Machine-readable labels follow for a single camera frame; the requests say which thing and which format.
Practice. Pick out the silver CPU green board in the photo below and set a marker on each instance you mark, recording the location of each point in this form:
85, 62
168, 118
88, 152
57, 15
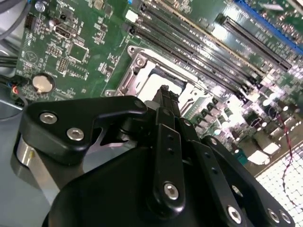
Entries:
158, 79

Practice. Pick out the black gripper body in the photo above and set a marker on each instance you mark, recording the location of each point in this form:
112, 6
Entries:
113, 194

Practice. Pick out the metal socket cover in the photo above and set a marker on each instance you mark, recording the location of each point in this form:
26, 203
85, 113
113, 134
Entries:
142, 79

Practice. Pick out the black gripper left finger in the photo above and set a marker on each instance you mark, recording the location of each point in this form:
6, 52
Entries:
54, 142

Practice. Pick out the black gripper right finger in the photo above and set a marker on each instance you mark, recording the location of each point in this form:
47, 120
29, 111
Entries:
201, 151

